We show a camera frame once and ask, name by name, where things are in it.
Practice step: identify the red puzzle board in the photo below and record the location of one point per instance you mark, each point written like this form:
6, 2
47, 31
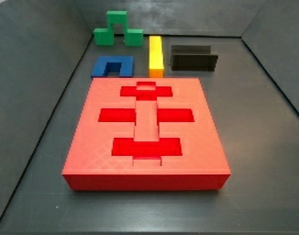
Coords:
146, 138

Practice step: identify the yellow long bar block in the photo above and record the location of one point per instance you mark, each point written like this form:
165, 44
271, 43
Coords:
157, 63

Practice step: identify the blue U-shaped block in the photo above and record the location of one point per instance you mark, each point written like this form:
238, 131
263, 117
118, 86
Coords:
114, 64

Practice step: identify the green stepped block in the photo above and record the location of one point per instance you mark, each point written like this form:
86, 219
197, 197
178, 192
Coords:
118, 25

